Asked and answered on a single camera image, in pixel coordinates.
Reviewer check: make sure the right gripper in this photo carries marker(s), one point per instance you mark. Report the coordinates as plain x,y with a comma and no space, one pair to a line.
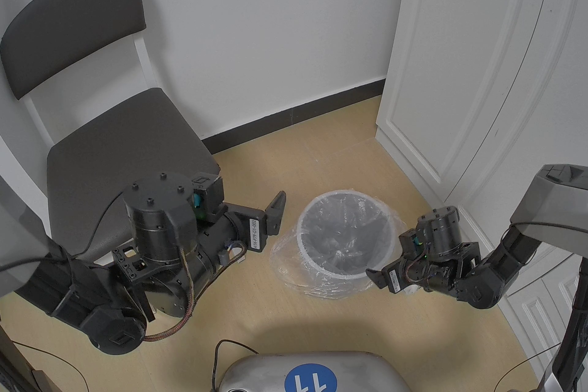
413,275

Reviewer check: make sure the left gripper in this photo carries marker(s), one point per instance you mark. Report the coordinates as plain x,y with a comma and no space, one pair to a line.
234,227

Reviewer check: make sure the clear plastic bag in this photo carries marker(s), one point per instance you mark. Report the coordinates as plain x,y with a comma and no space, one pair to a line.
285,257

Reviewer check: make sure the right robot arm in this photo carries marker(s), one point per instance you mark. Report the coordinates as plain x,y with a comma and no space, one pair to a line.
487,280

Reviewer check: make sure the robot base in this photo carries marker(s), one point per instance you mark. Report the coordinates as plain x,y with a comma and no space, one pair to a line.
275,372

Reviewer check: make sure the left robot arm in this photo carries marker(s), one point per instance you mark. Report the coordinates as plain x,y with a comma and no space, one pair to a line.
156,220

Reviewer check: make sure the white trash bin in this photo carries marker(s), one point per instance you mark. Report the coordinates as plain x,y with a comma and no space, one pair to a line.
321,270

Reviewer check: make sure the grey padded white chair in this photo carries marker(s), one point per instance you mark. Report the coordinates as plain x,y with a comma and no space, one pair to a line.
124,142

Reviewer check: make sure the white wardrobe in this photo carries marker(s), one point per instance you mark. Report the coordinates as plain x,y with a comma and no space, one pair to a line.
459,59

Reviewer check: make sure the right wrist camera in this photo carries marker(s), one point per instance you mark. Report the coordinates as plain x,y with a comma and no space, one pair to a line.
409,245

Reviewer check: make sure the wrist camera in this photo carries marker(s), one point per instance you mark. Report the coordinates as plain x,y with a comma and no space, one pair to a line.
209,195
409,245

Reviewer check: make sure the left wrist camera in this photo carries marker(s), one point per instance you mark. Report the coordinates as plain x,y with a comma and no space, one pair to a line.
209,195

